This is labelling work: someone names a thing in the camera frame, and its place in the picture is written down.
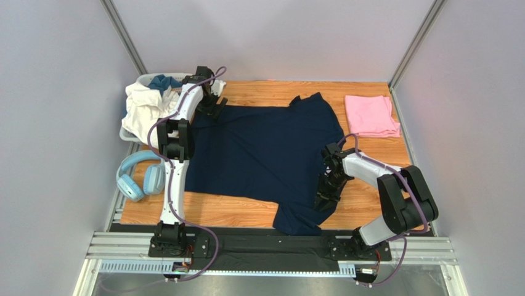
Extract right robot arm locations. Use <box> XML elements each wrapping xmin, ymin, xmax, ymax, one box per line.
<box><xmin>314</xmin><ymin>143</ymin><xmax>439</xmax><ymax>257</ymax></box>

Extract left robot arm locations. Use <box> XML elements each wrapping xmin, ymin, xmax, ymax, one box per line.
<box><xmin>149</xmin><ymin>66</ymin><xmax>227</xmax><ymax>257</ymax></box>

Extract folded pink t shirt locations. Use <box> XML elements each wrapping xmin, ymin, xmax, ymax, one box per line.
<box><xmin>344</xmin><ymin>96</ymin><xmax>401</xmax><ymax>138</ymax></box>

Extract white laundry basket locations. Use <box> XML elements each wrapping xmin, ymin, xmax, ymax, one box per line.
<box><xmin>120</xmin><ymin>73</ymin><xmax>187</xmax><ymax>145</ymax></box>

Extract light blue headphones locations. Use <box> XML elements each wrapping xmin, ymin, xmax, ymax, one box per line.
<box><xmin>116</xmin><ymin>150</ymin><xmax>167</xmax><ymax>202</ymax></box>

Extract white t shirt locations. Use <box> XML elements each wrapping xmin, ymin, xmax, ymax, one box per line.
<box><xmin>121</xmin><ymin>82</ymin><xmax>179</xmax><ymax>148</ymax></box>

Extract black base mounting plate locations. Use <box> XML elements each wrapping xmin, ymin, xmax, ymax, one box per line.
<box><xmin>148</xmin><ymin>226</ymin><xmax>392</xmax><ymax>272</ymax></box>

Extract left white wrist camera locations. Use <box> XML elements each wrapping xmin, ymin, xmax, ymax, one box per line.
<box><xmin>210</xmin><ymin>80</ymin><xmax>227</xmax><ymax>96</ymax></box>

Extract aluminium front rail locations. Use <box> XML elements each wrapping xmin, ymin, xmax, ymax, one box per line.
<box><xmin>74</xmin><ymin>229</ymin><xmax>466</xmax><ymax>295</ymax></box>

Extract blue t shirt in basket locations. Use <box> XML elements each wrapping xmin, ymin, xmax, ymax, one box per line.
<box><xmin>147</xmin><ymin>74</ymin><xmax>182</xmax><ymax>95</ymax></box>

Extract navy blue t shirt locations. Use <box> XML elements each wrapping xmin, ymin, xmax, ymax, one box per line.
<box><xmin>185</xmin><ymin>93</ymin><xmax>343</xmax><ymax>236</ymax></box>

